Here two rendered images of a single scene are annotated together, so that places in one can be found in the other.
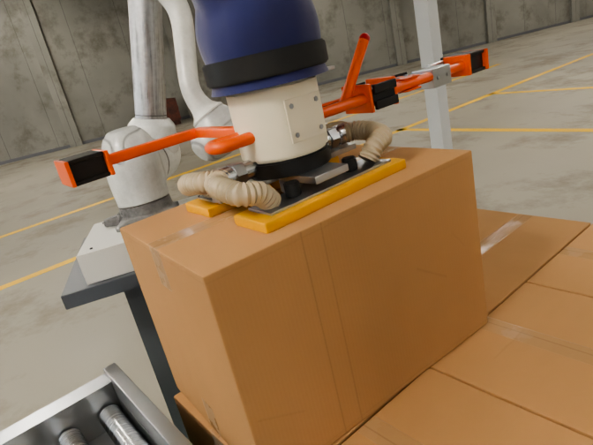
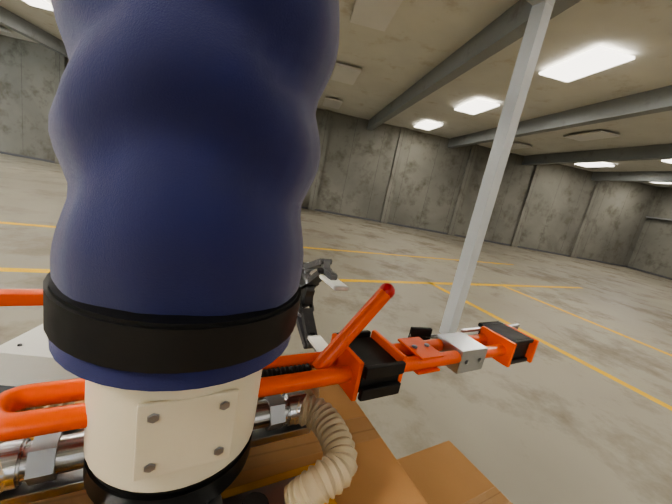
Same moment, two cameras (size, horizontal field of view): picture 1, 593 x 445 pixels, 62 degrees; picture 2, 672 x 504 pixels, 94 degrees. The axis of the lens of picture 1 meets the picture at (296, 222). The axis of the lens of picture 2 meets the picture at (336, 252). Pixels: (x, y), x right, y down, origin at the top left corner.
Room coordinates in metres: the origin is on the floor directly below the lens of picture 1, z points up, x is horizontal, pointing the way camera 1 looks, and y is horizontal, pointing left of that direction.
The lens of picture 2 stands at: (0.64, -0.17, 1.33)
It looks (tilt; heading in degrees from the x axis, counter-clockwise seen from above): 12 degrees down; 4
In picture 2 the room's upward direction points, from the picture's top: 11 degrees clockwise
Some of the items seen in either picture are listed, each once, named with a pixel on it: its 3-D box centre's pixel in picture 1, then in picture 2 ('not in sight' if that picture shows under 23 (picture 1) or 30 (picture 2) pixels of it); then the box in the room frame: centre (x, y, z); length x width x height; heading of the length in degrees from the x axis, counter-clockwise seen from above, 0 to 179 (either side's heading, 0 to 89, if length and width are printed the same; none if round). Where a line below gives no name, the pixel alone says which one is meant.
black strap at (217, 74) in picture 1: (264, 63); (190, 290); (0.94, -0.01, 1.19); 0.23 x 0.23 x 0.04
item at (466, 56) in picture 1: (466, 63); (506, 344); (1.27, -0.51, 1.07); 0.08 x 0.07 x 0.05; 124
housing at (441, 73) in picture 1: (431, 77); (459, 351); (1.20, -0.39, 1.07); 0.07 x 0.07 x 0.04; 34
